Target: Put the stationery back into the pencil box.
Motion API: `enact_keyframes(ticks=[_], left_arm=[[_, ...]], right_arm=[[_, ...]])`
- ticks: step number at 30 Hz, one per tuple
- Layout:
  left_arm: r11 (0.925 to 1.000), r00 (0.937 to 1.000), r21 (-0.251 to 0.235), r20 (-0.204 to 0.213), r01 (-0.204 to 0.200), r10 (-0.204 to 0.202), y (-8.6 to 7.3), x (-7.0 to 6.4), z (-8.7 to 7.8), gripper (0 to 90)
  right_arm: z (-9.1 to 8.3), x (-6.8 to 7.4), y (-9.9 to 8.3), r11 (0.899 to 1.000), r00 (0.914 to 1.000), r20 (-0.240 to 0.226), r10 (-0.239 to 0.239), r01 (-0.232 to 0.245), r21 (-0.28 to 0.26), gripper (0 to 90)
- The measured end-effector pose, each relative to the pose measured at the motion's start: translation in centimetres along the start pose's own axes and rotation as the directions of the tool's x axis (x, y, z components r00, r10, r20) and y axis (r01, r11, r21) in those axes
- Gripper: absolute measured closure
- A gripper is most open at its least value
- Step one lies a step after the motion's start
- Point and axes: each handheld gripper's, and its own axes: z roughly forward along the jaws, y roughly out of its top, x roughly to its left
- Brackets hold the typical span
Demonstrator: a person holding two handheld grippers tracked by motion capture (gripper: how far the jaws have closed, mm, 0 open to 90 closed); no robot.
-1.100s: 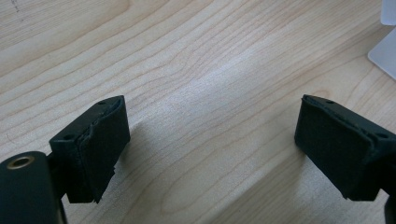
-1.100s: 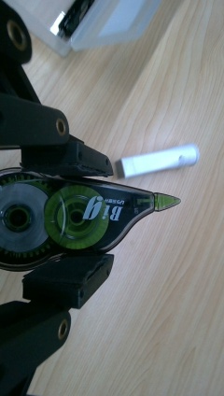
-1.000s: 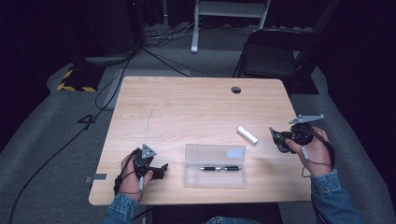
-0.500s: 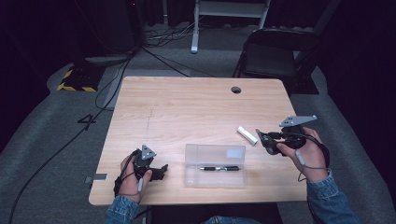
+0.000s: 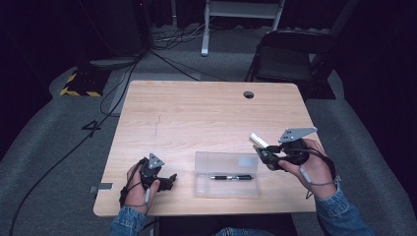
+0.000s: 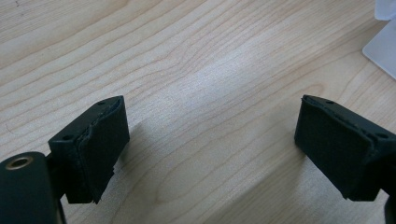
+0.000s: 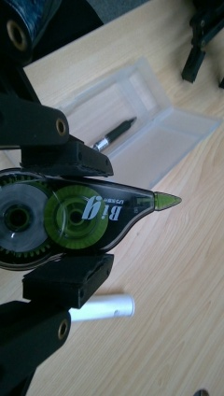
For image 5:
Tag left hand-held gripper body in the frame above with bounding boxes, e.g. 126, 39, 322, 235
139, 152, 166, 193

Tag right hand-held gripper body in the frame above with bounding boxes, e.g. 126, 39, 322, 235
276, 126, 319, 167

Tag white glue stick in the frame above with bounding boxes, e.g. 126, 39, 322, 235
249, 132, 270, 149

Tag black pen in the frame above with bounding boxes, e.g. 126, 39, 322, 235
208, 174, 256, 182

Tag clear plastic pencil case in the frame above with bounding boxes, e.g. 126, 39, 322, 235
193, 150, 262, 199

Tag person's left hand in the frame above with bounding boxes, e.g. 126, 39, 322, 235
125, 162, 162, 215

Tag person's right hand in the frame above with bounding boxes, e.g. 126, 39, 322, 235
278, 138, 337, 201

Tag grey tape strip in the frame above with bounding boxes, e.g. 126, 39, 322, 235
89, 182, 114, 194

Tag person's denim leg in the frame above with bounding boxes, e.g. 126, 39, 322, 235
211, 226, 277, 236

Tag black folding chair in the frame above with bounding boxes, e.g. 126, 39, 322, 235
244, 29, 339, 100

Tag black yellow striped base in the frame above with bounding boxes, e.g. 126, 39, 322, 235
59, 67, 112, 98

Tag dark equipment stand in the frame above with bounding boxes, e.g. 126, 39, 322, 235
74, 0, 152, 70

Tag white metal stand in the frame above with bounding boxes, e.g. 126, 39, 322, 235
200, 0, 287, 58

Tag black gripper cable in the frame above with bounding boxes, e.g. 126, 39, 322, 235
304, 147, 339, 201
118, 158, 146, 209

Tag long black floor cable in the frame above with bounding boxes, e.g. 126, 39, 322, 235
7, 55, 143, 236

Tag bundle of floor cables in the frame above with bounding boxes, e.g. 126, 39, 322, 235
149, 22, 228, 83

